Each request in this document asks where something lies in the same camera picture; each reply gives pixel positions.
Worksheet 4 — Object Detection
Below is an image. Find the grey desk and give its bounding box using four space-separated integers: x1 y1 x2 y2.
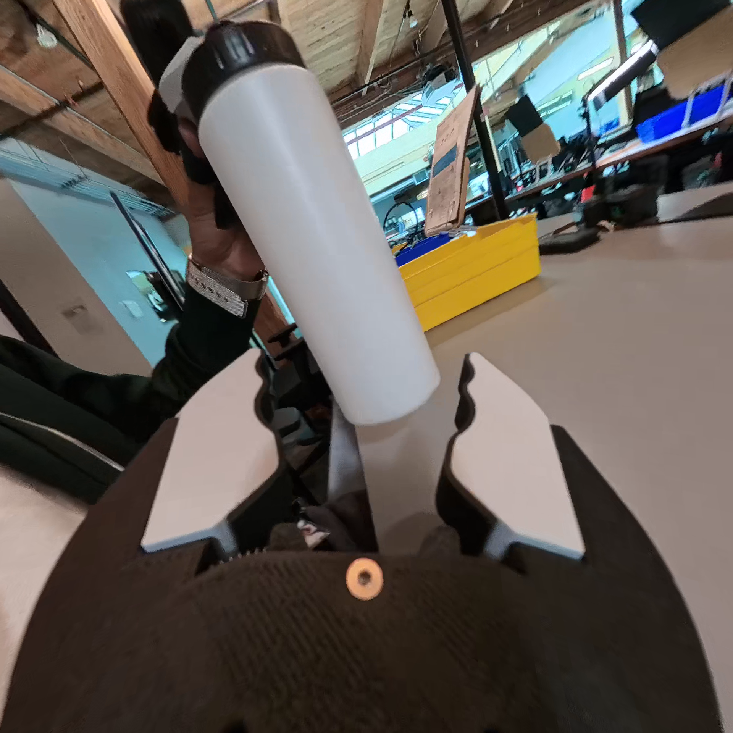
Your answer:
366 183 733 733

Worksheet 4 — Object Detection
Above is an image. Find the wooden pillar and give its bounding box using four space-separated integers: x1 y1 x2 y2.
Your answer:
52 0 293 344

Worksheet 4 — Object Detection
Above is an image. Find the silver mesh wristwatch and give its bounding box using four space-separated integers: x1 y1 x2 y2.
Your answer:
186 257 270 318

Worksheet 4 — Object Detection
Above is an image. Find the black cable loop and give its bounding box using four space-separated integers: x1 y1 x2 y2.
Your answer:
383 202 427 241

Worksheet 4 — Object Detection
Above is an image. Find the beige cardboard panel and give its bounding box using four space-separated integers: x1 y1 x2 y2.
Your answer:
656 20 733 98
518 123 562 164

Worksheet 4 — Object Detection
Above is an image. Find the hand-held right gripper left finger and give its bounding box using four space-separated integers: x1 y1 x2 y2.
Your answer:
141 349 287 553

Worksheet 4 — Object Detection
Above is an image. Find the yellow plastic bin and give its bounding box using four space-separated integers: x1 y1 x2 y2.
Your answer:
398 215 542 332

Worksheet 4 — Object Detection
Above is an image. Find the black flat case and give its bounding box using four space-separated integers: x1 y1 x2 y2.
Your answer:
538 229 599 254

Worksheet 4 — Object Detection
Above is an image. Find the brown cardboard sign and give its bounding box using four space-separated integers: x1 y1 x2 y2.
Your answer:
425 85 482 237

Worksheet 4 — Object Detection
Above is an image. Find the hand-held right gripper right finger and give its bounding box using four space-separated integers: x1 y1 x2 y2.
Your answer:
438 352 585 560

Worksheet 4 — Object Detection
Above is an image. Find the white bottle black lid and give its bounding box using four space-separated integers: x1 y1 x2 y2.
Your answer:
182 22 442 426

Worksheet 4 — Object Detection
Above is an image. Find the person's left hand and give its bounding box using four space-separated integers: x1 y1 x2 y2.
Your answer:
178 117 269 281

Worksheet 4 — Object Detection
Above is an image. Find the large black framed sign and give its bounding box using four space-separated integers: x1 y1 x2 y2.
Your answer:
109 192 184 313

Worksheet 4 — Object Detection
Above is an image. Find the blue plastic bin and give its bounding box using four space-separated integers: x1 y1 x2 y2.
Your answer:
636 86 733 144
395 235 459 267

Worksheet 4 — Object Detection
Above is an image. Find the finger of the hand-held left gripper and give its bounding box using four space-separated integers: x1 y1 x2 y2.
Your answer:
159 37 204 113

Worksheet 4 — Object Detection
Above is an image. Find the black battery charger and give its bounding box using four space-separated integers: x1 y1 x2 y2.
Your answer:
607 186 659 226

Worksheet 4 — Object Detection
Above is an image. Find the person's left forearm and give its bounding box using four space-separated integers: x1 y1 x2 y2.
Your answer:
123 289 270 442

